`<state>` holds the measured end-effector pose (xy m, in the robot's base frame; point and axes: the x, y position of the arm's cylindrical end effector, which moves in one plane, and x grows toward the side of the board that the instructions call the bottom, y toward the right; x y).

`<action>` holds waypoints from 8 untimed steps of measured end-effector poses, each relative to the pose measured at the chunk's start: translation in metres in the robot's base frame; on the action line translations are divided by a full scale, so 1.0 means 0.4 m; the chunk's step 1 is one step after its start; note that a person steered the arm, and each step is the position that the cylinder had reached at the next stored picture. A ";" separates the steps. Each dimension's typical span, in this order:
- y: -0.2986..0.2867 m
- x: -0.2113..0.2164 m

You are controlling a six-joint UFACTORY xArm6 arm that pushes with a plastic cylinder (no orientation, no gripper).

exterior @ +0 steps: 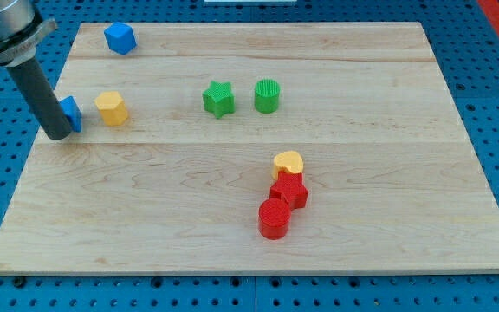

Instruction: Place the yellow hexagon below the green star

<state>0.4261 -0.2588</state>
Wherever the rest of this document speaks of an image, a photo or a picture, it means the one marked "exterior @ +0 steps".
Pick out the yellow hexagon block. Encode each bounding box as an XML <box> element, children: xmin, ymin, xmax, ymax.
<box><xmin>94</xmin><ymin>91</ymin><xmax>129</xmax><ymax>127</ymax></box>

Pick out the blue cube block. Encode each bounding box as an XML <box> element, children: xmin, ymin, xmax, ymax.
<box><xmin>104</xmin><ymin>23</ymin><xmax>137</xmax><ymax>55</ymax></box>

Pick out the light wooden board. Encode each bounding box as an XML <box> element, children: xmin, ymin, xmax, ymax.
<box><xmin>0</xmin><ymin>22</ymin><xmax>499</xmax><ymax>276</ymax></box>

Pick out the red star block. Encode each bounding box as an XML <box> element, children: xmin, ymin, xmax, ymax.
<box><xmin>269</xmin><ymin>172</ymin><xmax>308</xmax><ymax>210</ymax></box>

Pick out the blue triangle block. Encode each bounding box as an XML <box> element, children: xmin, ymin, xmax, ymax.
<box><xmin>60</xmin><ymin>96</ymin><xmax>82</xmax><ymax>133</ymax></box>

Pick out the green cylinder block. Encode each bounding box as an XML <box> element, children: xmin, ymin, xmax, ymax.
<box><xmin>254</xmin><ymin>79</ymin><xmax>281</xmax><ymax>114</ymax></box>

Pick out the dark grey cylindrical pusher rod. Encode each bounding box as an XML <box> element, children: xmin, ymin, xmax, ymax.
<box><xmin>7</xmin><ymin>57</ymin><xmax>72</xmax><ymax>140</ymax></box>

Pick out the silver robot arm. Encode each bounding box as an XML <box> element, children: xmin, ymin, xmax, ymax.
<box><xmin>0</xmin><ymin>0</ymin><xmax>72</xmax><ymax>140</ymax></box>

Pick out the yellow heart block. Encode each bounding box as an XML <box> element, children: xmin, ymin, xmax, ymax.
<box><xmin>271</xmin><ymin>151</ymin><xmax>304</xmax><ymax>180</ymax></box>

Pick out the green star block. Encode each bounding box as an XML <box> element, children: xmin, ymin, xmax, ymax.
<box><xmin>202</xmin><ymin>81</ymin><xmax>236</xmax><ymax>119</ymax></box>

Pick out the red cylinder block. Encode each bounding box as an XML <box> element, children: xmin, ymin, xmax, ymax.
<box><xmin>258</xmin><ymin>198</ymin><xmax>291</xmax><ymax>240</ymax></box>

